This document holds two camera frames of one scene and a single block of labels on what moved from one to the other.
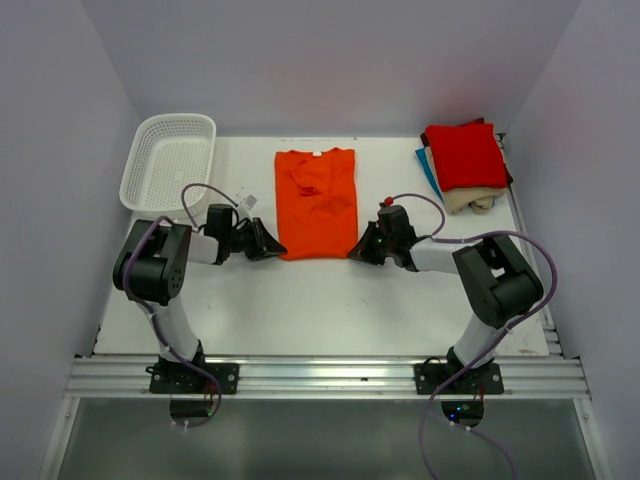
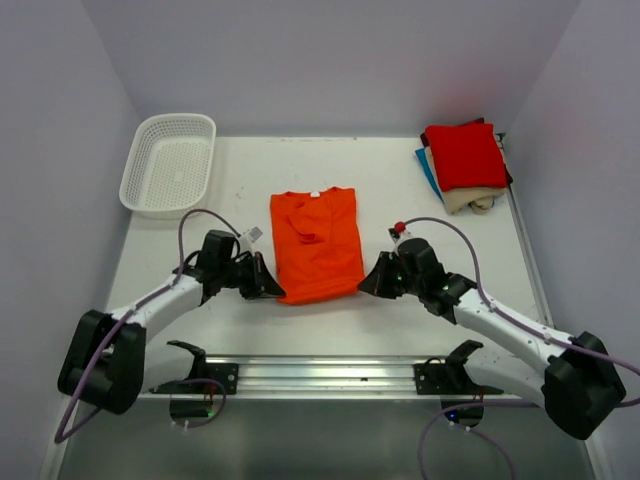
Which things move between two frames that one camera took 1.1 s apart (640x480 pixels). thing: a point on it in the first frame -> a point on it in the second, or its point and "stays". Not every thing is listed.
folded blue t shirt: x=421 y=153 stays
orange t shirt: x=316 y=203 -> x=317 y=246
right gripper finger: x=369 y=248 -> x=385 y=278
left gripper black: x=263 y=243 -> x=262 y=284
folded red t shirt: x=467 y=156 stays
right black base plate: x=485 y=380 stays
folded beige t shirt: x=479 y=200 stays
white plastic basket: x=168 y=167 stays
